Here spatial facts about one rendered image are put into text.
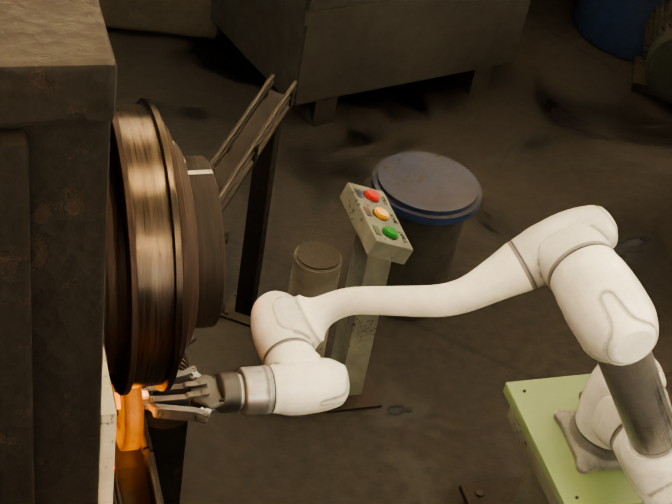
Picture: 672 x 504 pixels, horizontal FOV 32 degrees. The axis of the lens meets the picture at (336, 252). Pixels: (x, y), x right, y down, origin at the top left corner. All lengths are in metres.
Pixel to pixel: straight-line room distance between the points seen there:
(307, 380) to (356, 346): 0.97
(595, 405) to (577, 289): 0.65
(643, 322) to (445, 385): 1.42
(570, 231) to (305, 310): 0.53
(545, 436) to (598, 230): 0.77
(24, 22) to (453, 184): 2.35
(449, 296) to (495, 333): 1.43
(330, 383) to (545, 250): 0.46
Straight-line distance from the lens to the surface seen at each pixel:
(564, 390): 2.94
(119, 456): 2.22
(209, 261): 1.81
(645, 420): 2.39
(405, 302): 2.23
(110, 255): 1.73
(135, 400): 2.11
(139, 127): 1.80
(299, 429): 3.20
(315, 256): 2.91
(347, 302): 2.29
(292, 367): 2.21
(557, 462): 2.78
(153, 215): 1.71
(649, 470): 2.52
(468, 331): 3.60
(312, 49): 4.14
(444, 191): 3.38
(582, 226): 2.17
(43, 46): 1.16
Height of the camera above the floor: 2.33
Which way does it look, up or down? 38 degrees down
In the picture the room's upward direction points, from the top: 11 degrees clockwise
